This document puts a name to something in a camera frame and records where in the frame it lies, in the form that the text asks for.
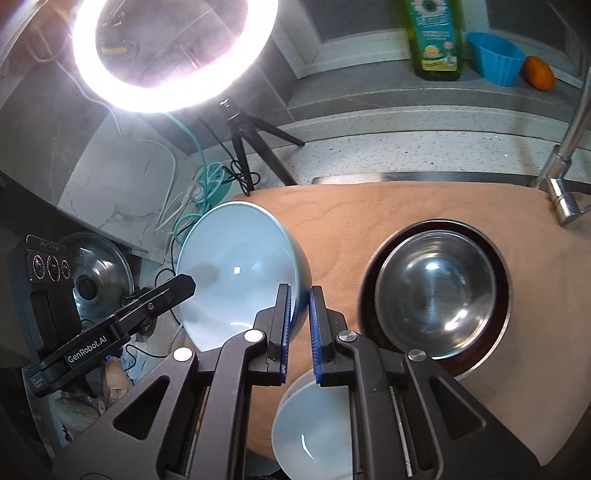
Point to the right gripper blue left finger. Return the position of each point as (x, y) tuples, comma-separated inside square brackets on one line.
[(270, 368)]

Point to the large steel bowl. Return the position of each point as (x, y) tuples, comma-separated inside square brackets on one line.
[(464, 364)]

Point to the chrome faucet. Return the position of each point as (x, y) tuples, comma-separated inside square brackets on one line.
[(551, 179)]

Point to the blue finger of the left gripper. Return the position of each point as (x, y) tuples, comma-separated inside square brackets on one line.
[(153, 303)]

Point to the gloved left hand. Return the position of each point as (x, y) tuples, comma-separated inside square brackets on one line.
[(79, 406)]

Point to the blue ribbed cup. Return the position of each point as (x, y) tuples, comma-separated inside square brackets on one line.
[(495, 58)]

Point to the orange fruit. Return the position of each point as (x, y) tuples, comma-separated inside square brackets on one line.
[(538, 74)]

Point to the steel pot lid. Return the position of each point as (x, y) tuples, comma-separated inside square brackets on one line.
[(101, 275)]

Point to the teal round power strip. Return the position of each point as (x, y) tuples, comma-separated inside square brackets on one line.
[(213, 184)]

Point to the small steel bowl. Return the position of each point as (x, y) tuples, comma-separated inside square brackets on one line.
[(437, 292)]

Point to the green dish soap bottle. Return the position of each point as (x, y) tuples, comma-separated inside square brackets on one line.
[(433, 30)]

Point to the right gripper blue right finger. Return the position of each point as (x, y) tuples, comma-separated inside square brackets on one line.
[(330, 366)]

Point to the light blue ceramic bowl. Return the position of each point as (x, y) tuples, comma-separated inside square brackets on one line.
[(238, 254)]

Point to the ring light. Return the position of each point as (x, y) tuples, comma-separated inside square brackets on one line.
[(159, 57)]

